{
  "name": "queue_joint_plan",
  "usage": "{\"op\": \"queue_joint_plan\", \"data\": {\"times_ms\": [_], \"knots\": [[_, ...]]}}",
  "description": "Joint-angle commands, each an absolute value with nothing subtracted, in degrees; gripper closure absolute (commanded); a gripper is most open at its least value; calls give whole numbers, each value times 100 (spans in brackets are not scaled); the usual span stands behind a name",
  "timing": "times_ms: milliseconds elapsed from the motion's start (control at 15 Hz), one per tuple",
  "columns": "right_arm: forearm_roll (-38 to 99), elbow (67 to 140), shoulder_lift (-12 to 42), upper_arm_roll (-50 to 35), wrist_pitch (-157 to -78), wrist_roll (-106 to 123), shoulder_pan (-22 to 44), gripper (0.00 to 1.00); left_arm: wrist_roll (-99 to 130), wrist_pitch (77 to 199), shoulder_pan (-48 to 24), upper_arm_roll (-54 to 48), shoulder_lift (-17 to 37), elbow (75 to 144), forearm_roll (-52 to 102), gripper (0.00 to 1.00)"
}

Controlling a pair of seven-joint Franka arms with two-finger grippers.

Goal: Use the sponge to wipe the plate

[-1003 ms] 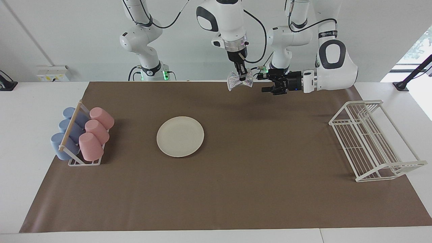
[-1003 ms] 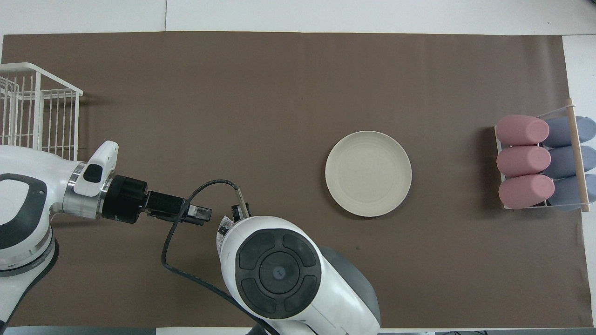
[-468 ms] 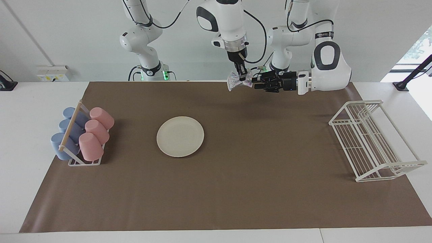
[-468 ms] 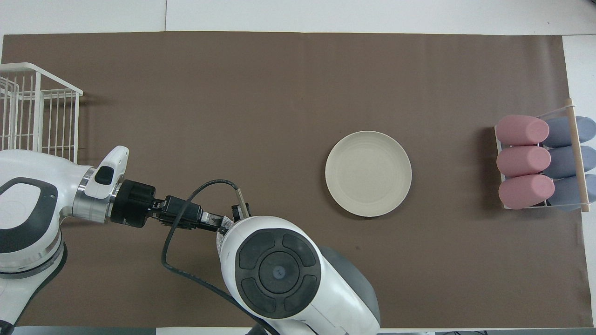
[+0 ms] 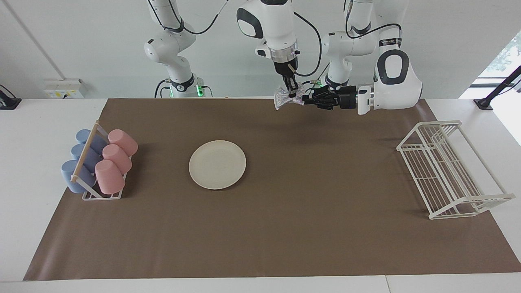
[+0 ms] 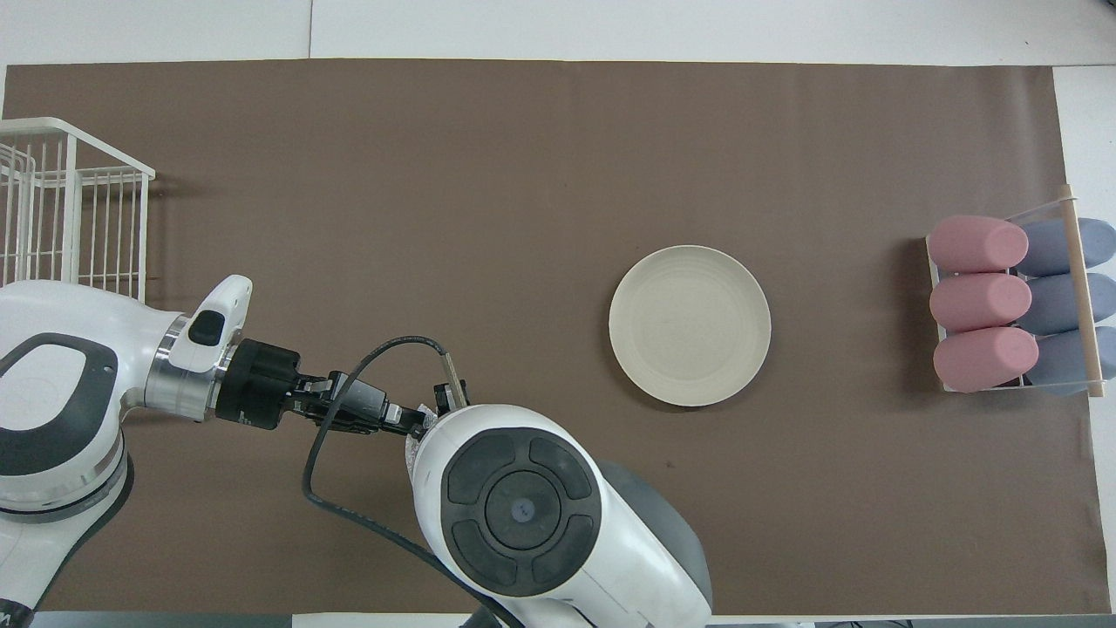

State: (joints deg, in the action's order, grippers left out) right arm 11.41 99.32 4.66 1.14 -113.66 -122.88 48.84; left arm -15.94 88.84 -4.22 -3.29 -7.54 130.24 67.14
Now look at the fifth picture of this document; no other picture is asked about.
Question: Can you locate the cream round plate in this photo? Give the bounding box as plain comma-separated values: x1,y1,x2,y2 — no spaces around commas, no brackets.
189,140,247,190

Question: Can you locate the brown table mat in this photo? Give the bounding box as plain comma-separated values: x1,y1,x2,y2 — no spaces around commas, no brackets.
23,97,521,281

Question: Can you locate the pink cup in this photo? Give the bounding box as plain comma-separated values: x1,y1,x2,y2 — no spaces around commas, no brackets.
95,160,126,195
108,129,138,157
102,144,133,175

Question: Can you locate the blue cup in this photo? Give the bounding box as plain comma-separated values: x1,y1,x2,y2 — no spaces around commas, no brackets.
61,160,97,194
71,143,102,173
76,129,107,155

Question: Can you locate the white cup holder rack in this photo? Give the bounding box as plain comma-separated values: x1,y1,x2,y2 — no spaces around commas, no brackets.
70,120,133,201

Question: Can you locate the black table clamp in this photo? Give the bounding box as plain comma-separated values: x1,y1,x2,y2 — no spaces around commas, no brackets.
0,84,22,110

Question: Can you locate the black left base cable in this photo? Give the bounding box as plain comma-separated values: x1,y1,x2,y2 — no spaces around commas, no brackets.
304,61,331,88

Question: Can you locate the black base cable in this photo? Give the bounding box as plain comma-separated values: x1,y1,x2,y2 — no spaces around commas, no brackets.
304,61,331,88
154,79,172,98

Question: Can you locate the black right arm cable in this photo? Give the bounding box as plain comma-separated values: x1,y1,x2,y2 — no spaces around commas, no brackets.
291,11,323,78

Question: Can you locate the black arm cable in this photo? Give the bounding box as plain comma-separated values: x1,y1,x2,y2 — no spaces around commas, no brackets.
291,11,323,78
344,0,403,40

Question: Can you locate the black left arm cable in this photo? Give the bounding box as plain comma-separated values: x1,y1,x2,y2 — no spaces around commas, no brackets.
344,0,403,40

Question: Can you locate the white wire dish rack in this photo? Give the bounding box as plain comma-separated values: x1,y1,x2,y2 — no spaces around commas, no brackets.
397,120,516,220

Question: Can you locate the black right base cable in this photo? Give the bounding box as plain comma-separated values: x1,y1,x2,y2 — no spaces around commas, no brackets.
154,79,172,98

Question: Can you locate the white wall socket box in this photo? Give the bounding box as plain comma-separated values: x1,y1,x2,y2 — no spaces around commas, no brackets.
45,79,88,99

